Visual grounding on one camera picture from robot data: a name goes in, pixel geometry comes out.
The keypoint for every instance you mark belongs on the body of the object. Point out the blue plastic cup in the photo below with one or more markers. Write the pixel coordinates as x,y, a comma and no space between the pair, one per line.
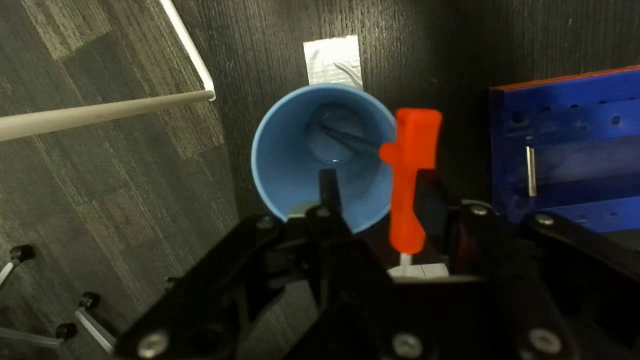
324,127

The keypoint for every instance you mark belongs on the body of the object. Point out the metal chair leg black foot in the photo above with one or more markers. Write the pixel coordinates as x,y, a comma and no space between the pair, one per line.
16,256

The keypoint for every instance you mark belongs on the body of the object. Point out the black table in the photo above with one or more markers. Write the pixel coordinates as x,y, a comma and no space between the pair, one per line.
440,54

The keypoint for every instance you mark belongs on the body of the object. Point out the blue orange pegboard block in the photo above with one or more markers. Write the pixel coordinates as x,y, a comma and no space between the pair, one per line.
569,144

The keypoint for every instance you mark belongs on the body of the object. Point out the orange plastic handle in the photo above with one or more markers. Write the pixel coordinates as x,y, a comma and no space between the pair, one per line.
413,151

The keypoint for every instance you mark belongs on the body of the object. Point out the white paper label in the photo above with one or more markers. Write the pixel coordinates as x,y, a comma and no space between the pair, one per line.
333,61

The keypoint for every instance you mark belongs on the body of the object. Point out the white pvc pipe frame left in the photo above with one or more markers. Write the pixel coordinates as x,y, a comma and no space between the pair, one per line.
64,118

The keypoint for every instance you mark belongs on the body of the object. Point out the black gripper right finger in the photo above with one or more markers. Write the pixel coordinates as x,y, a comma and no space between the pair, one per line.
450,223

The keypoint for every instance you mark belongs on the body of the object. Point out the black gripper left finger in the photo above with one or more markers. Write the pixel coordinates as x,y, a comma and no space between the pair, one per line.
328,208

